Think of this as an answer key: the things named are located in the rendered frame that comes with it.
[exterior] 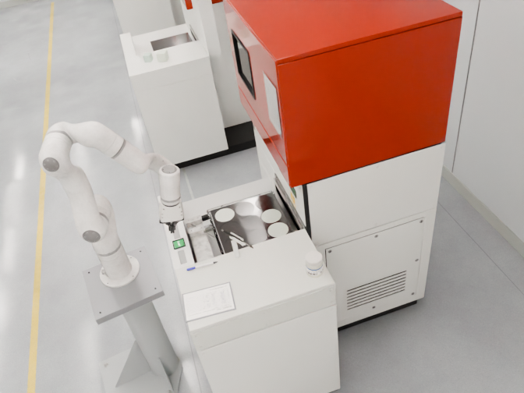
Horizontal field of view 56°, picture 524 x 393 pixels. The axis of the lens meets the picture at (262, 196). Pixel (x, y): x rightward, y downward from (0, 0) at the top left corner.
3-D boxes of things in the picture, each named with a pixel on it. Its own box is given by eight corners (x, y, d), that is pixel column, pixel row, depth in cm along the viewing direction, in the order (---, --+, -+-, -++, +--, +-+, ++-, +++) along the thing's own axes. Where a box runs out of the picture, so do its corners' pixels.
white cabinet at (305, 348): (282, 269, 339) (268, 177, 285) (341, 396, 267) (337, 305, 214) (192, 299, 329) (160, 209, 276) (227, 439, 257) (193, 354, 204)
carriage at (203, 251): (202, 221, 259) (200, 217, 257) (217, 271, 232) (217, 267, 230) (187, 226, 258) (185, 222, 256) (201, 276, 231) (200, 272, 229)
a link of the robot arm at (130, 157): (110, 139, 200) (168, 178, 217) (108, 161, 187) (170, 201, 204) (124, 125, 197) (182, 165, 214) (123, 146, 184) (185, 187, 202)
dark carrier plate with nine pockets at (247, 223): (272, 192, 263) (272, 191, 262) (295, 235, 237) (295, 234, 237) (210, 211, 258) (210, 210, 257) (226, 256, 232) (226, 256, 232)
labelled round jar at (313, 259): (319, 263, 213) (318, 248, 207) (326, 274, 208) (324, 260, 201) (304, 268, 212) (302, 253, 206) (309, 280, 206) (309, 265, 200)
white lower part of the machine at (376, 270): (363, 221, 364) (364, 127, 310) (423, 306, 303) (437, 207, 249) (272, 249, 353) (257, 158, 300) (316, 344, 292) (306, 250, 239)
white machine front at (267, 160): (262, 157, 300) (253, 99, 274) (312, 248, 239) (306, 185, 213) (257, 158, 300) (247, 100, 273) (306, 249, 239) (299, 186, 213)
